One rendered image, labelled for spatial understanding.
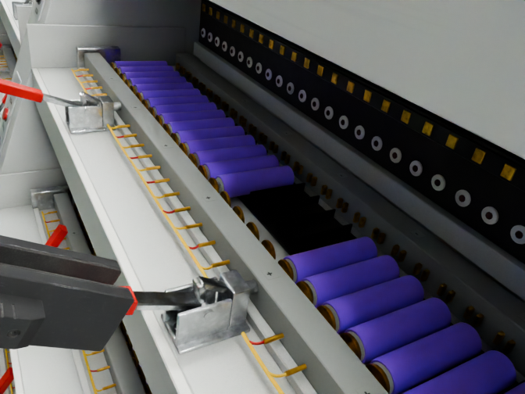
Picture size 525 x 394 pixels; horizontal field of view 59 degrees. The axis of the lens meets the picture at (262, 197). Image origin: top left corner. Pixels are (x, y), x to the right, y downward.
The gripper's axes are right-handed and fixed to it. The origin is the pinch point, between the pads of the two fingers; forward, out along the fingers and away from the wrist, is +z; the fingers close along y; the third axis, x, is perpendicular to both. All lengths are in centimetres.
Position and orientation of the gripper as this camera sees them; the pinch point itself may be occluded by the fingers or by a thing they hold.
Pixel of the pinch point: (31, 292)
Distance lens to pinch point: 21.1
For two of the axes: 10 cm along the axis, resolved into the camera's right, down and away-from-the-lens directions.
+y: 4.9, 5.0, -7.1
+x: 5.5, -8.1, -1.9
